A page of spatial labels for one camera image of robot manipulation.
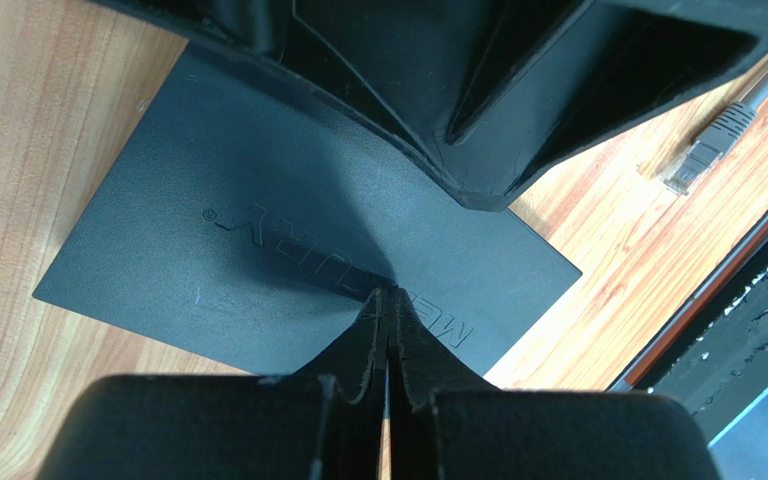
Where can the black Mercury network switch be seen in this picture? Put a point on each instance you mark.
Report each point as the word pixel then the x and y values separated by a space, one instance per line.
pixel 246 221

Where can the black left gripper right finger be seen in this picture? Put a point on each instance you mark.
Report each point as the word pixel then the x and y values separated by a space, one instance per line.
pixel 448 422

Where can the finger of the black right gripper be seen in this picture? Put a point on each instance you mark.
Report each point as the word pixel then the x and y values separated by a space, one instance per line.
pixel 624 73
pixel 394 67

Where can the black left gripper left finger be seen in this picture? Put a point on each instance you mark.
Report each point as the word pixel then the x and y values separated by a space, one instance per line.
pixel 321 422

